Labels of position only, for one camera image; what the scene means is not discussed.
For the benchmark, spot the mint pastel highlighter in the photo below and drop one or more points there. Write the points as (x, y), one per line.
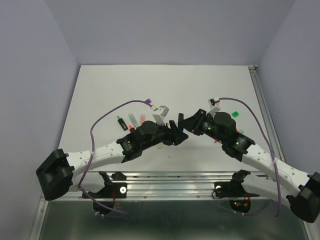
(133, 120)

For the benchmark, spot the green highlighter black body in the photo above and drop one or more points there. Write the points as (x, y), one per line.
(122, 123)

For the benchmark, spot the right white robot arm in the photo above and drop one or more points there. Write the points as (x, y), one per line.
(303, 189)

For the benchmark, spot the aluminium front rail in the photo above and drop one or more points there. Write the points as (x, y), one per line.
(158, 186)

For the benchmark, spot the aluminium right side rail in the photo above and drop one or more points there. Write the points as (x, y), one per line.
(267, 118)

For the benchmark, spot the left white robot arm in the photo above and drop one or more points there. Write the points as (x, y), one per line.
(62, 172)

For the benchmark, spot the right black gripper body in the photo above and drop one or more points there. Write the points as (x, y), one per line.
(206, 126)

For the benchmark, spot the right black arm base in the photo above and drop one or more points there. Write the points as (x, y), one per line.
(239, 198)

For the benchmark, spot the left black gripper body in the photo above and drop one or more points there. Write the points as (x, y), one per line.
(162, 135)

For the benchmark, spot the orange pastel highlighter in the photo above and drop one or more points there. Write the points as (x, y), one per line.
(142, 118)

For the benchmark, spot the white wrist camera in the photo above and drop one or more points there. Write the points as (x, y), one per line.
(214, 106)
(159, 114)

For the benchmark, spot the aluminium rail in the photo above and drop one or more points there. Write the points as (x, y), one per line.
(267, 118)
(158, 186)

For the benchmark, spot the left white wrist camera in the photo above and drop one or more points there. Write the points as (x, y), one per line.
(159, 114)

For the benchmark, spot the green highlighter cap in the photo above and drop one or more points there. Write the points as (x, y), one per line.
(235, 114)

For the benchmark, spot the orange highlighter black body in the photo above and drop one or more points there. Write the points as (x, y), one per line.
(131, 128)

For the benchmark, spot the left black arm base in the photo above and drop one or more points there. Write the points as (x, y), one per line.
(104, 200)

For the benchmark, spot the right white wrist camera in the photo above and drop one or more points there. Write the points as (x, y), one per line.
(214, 106)

